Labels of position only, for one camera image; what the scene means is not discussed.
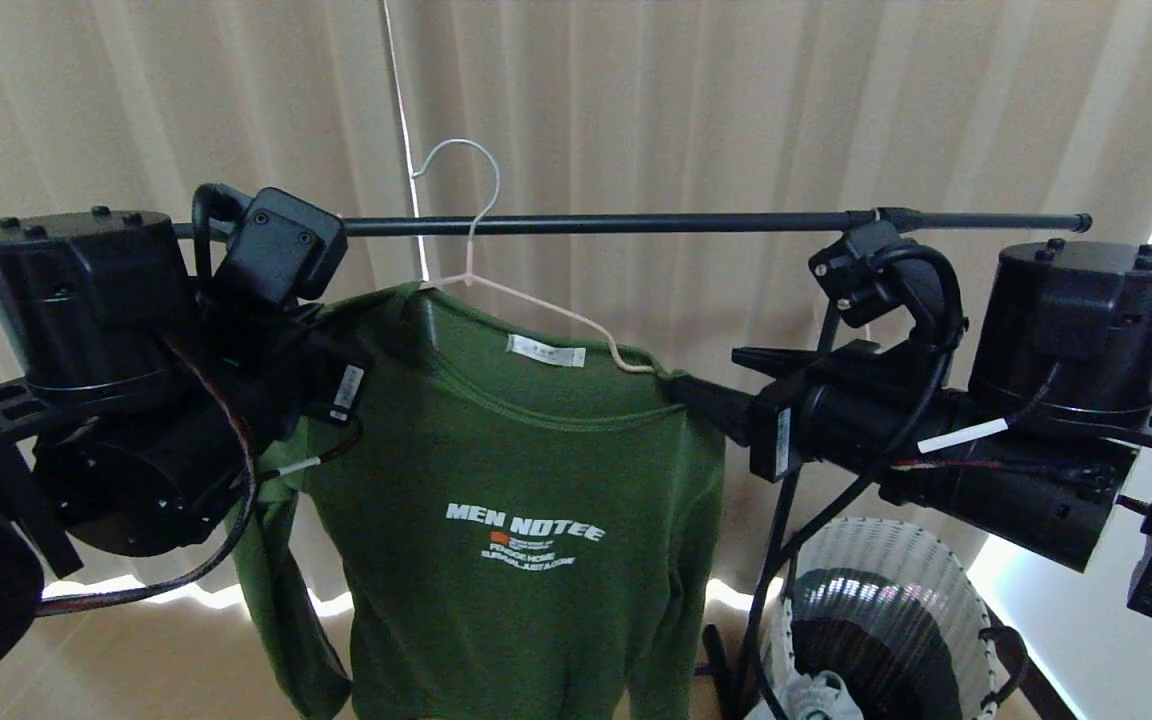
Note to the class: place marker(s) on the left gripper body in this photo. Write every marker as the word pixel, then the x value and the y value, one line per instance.
pixel 156 480

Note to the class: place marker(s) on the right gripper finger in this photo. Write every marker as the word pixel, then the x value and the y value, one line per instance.
pixel 721 410
pixel 781 362

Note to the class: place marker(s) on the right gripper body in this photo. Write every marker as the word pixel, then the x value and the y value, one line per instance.
pixel 836 430

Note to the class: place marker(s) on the green long-sleeved shirt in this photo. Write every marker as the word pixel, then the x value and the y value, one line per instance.
pixel 536 450

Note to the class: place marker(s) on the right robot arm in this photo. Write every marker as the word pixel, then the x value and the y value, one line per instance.
pixel 1086 330

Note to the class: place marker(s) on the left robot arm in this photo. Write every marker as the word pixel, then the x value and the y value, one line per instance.
pixel 76 300

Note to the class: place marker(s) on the white laundry basket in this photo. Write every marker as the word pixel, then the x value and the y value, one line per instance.
pixel 886 550

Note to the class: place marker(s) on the black clothes rack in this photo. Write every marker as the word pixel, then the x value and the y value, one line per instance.
pixel 636 225

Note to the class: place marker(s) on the pale grey garment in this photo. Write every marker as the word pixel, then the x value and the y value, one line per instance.
pixel 806 700

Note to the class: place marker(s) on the beige curtain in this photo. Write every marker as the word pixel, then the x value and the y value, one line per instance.
pixel 686 100

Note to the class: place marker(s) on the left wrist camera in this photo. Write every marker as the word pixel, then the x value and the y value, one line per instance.
pixel 281 245

